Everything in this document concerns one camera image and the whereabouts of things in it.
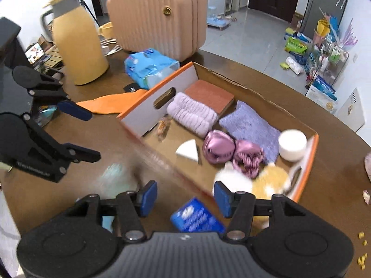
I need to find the camera tripod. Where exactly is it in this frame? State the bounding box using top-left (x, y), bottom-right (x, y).
top-left (77, 0), bottom-right (101, 27)

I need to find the purple knitted cloth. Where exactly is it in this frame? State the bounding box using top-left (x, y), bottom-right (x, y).
top-left (219, 101), bottom-right (281, 163)

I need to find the pink textured vase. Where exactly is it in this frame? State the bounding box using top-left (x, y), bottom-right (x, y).
top-left (364, 152), bottom-right (371, 181)

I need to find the orange cardboard box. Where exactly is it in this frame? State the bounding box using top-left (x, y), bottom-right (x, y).
top-left (117, 61), bottom-right (320, 203)

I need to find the grey refrigerator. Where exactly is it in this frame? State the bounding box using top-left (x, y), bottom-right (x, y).
top-left (300, 0), bottom-right (348, 38)

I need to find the layered brown sponge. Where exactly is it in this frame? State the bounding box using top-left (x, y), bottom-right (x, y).
top-left (184, 80), bottom-right (235, 115)

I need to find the white panel on floor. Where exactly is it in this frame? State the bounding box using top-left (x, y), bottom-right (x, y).
top-left (336, 88), bottom-right (366, 133)

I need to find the pink satin scrunchie bow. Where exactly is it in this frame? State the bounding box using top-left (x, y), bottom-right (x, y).
top-left (202, 130), bottom-right (265, 180)

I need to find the pink ribbed suitcase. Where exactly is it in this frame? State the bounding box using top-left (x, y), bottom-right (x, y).
top-left (106, 0), bottom-right (208, 62)

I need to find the orange strap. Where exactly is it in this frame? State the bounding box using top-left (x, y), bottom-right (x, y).
top-left (75, 88), bottom-right (148, 115)

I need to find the white wedge sponge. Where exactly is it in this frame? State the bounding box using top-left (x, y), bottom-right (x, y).
top-left (176, 139), bottom-right (199, 163)

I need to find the small snack packet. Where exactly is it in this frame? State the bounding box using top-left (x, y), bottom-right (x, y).
top-left (156, 116), bottom-right (171, 141)

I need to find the yellow thermos jug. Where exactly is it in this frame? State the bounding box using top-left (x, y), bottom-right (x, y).
top-left (40, 0), bottom-right (109, 85)

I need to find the blue wet wipes pack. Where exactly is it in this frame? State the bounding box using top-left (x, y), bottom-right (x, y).
top-left (124, 48), bottom-right (180, 90)

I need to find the green yellow bag on floor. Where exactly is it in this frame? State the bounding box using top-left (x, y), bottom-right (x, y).
top-left (284, 36), bottom-right (307, 56)

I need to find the yellow white plush toy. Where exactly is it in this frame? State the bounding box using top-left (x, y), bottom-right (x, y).
top-left (214, 161), bottom-right (291, 199)

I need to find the white round sponge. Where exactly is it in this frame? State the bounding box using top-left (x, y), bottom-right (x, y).
top-left (278, 129), bottom-right (307, 162)

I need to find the wire storage rack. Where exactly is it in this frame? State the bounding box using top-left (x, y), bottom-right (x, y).
top-left (304, 40), bottom-right (349, 90)

